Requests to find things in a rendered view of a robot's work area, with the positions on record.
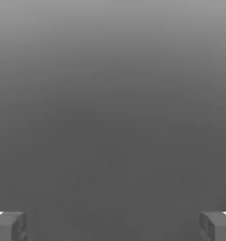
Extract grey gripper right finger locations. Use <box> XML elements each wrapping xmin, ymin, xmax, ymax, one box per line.
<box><xmin>198</xmin><ymin>211</ymin><xmax>226</xmax><ymax>241</ymax></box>

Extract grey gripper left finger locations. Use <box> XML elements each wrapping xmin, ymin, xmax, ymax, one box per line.
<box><xmin>0</xmin><ymin>211</ymin><xmax>28</xmax><ymax>241</ymax></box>

